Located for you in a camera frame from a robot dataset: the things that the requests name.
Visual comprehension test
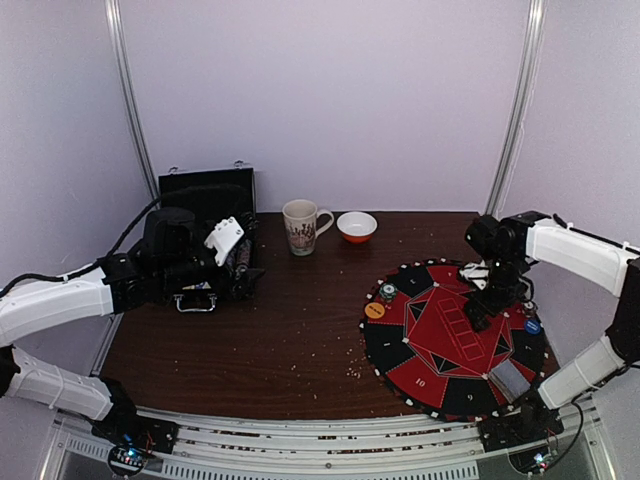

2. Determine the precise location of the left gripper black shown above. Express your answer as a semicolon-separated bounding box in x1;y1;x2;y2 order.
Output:
157;220;264;301

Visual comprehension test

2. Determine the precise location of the orange big blind button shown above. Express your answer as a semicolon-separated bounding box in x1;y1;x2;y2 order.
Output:
364;302;386;320

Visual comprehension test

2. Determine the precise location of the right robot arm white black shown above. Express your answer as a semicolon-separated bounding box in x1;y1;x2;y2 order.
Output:
458;211;639;442

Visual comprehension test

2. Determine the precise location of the stack of poker chips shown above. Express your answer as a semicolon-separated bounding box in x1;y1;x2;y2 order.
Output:
378;282;398;303

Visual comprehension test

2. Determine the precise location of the white floral ceramic mug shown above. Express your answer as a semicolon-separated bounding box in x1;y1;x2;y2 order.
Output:
282;199;335;257

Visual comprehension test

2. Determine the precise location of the blue small blind button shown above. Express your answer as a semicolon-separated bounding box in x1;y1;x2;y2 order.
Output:
524;318;542;335

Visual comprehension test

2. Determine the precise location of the deck of playing cards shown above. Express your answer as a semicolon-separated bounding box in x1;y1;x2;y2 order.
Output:
488;360;530;403

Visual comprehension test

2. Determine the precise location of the left aluminium frame post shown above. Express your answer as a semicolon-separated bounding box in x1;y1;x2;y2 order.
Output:
104;0;160;200

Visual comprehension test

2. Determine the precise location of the black poker chip case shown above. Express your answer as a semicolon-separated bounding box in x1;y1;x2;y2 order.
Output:
159;166;260;313

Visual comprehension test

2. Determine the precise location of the right aluminium frame post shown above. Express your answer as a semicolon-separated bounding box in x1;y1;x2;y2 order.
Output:
485;0;547;216

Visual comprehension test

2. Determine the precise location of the orange white ceramic bowl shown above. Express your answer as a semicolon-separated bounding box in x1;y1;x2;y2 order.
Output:
336;211;378;244

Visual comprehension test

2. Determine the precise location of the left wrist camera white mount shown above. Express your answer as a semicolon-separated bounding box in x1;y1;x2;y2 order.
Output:
204;217;245;267

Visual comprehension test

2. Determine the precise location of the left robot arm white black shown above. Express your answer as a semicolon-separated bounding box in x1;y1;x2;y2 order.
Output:
1;184;264;448

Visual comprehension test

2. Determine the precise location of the red black poker mat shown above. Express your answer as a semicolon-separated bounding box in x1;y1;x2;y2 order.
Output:
359;258;547;422

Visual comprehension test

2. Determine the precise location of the aluminium front rail base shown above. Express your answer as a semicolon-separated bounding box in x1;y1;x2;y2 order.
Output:
42;392;619;480

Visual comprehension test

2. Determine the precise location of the aluminium frame post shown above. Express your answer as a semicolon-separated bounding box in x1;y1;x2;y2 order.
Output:
104;0;160;200
485;0;547;216

